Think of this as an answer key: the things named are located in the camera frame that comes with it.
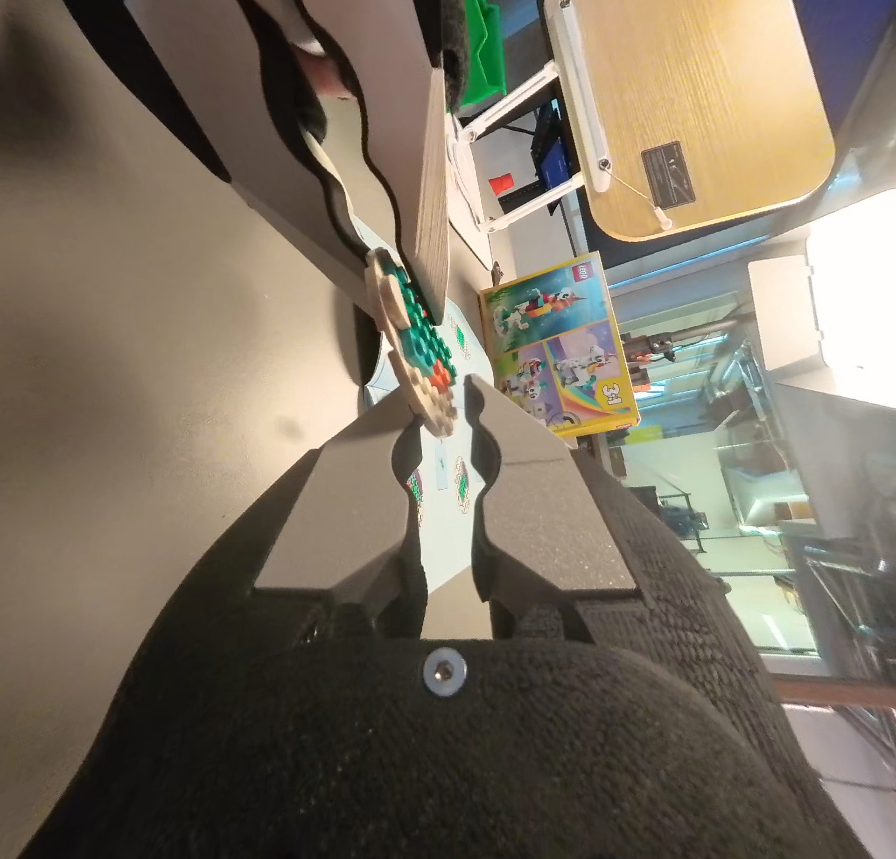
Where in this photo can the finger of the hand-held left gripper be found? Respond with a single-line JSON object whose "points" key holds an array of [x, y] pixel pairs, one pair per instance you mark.
{"points": [[210, 68], [392, 47]]}

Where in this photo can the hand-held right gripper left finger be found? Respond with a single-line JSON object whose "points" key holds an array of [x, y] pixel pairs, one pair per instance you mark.
{"points": [[336, 516]]}

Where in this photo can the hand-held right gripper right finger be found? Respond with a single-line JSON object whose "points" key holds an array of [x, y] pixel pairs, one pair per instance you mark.
{"points": [[553, 523]]}

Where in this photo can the light blue instruction booklet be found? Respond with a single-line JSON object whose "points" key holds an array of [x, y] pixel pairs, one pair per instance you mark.
{"points": [[448, 523]]}

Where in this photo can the round white lego plate assembly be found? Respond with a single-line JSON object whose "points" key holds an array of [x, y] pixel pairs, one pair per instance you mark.
{"points": [[423, 351]]}

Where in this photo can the yellow lego box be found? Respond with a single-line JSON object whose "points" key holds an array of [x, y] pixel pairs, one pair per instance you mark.
{"points": [[553, 341]]}

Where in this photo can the person's left hand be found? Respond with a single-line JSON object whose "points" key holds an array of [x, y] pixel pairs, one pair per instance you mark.
{"points": [[329, 75]]}

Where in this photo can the green plastic bin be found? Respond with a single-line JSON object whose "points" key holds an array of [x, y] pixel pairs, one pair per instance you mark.
{"points": [[486, 40]]}

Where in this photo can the red cup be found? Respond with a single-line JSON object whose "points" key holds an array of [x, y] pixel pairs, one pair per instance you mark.
{"points": [[502, 183]]}

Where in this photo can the dark monitor blue screen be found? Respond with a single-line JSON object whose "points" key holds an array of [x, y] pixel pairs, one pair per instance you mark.
{"points": [[556, 166]]}

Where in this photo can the white rounded board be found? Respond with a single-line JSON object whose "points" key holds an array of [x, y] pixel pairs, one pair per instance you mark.
{"points": [[470, 246]]}

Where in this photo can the wooden folding table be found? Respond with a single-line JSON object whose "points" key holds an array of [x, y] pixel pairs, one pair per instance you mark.
{"points": [[700, 68]]}

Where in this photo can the white cabinet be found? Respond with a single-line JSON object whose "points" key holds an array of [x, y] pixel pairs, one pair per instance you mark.
{"points": [[847, 299]]}

